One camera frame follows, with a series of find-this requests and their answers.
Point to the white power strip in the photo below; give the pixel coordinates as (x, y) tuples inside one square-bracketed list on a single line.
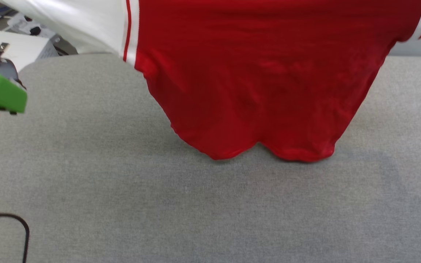
[(22, 25)]

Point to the white equipment box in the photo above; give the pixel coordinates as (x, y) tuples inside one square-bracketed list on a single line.
[(24, 49)]

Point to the white partition board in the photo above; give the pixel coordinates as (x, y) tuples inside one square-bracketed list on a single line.
[(415, 47)]

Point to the grey partition foot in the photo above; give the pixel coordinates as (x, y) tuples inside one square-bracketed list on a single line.
[(64, 45)]

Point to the red and white shirt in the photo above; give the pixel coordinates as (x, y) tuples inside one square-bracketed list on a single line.
[(269, 73)]

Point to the black power plug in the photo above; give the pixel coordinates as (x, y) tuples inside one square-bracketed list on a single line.
[(35, 30)]

